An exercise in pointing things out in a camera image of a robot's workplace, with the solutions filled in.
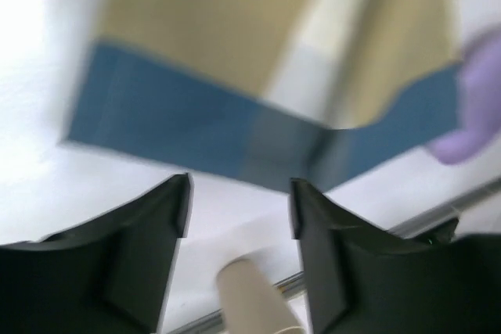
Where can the purple plastic plate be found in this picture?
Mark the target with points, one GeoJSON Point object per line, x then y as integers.
{"type": "Point", "coordinates": [479, 102]}

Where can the beige paper cup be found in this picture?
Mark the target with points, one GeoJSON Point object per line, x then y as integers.
{"type": "Point", "coordinates": [250, 304]}

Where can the blue and beige placemat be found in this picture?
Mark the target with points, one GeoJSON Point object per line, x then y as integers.
{"type": "Point", "coordinates": [263, 91]}

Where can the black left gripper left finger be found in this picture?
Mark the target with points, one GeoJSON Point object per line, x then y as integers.
{"type": "Point", "coordinates": [107, 275]}

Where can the aluminium table edge rail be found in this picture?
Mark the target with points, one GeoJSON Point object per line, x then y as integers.
{"type": "Point", "coordinates": [430, 219]}

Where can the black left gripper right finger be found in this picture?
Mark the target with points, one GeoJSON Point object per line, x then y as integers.
{"type": "Point", "coordinates": [362, 279]}

